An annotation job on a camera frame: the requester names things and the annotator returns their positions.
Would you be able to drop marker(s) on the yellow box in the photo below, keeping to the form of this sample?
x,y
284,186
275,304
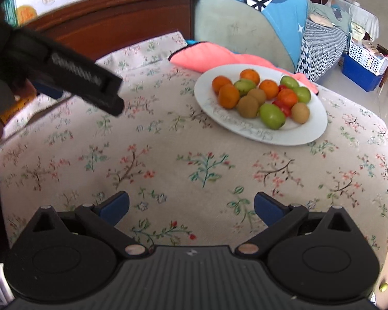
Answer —
x,y
16,109

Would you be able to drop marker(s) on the pale green sofa cushion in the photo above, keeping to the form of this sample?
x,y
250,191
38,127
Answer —
x,y
232,32

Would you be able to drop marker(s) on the brown wooden headboard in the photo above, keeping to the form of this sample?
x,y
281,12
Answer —
x,y
116,25

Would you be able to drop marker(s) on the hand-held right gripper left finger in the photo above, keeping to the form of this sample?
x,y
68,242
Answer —
x,y
114,207

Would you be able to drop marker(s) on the beige cushion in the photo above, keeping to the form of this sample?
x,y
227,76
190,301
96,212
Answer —
x,y
321,19

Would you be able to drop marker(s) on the blue plastic bin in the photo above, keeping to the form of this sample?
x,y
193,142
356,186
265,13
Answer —
x,y
359,74

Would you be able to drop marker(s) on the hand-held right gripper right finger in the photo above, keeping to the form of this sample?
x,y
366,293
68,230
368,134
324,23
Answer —
x,y
268,208

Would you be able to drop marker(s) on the blue striped cloth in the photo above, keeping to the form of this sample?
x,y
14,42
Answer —
x,y
190,42

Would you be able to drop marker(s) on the green jujube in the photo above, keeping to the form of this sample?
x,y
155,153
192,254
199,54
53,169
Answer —
x,y
272,116
383,286
302,94
244,86
289,82

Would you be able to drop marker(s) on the pink towel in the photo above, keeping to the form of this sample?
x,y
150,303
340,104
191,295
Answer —
x,y
207,55

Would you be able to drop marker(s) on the blue cartoon pillow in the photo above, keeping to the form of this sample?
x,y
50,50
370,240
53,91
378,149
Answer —
x,y
287,9

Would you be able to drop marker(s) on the white cloth covered table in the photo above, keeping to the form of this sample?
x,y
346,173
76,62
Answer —
x,y
365,19

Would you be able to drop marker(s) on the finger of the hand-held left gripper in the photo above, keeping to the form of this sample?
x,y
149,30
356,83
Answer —
x,y
51,91
84,80

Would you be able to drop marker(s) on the houndstooth sofa cover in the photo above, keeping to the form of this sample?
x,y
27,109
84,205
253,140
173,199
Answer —
x,y
323,48

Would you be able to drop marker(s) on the white plate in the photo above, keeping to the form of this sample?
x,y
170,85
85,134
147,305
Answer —
x,y
294,132

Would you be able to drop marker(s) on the white plastic basket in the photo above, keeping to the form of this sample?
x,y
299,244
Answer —
x,y
365,56

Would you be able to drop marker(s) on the pale green pillow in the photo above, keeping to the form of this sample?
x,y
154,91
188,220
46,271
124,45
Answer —
x,y
342,19

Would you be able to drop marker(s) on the red cherry tomato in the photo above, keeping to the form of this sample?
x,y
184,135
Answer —
x,y
282,87
283,109

